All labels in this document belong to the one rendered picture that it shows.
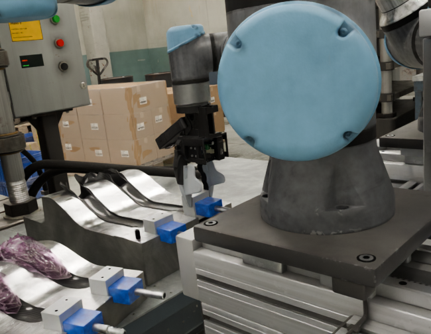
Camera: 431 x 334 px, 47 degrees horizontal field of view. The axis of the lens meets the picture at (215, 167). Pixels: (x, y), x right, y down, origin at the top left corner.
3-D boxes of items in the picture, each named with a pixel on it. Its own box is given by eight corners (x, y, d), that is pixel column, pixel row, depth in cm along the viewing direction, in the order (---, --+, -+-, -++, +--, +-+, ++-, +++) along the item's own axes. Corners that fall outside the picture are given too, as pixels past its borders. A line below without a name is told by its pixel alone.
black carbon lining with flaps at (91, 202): (195, 215, 111) (189, 175, 109) (139, 240, 100) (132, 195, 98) (106, 195, 135) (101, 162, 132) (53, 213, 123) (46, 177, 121)
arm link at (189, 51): (209, 22, 92) (164, 26, 91) (215, 81, 94) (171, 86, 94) (205, 24, 99) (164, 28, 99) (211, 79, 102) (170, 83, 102)
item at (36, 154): (51, 173, 474) (46, 151, 468) (14, 185, 441) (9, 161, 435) (13, 169, 506) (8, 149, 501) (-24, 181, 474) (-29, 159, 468)
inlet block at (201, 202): (245, 220, 101) (242, 195, 99) (229, 228, 97) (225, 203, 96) (200, 211, 110) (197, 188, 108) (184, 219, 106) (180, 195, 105)
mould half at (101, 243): (235, 239, 113) (229, 183, 109) (148, 286, 95) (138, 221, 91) (109, 207, 147) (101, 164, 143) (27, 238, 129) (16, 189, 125)
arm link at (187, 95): (164, 85, 98) (193, 81, 104) (167, 109, 99) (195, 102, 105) (189, 85, 93) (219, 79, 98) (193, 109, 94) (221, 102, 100)
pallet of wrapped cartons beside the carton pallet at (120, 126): (183, 162, 549) (173, 77, 527) (133, 182, 487) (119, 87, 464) (108, 157, 619) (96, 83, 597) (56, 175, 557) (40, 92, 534)
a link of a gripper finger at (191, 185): (195, 211, 98) (198, 165, 97) (176, 207, 102) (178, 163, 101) (207, 210, 100) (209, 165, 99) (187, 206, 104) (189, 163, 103)
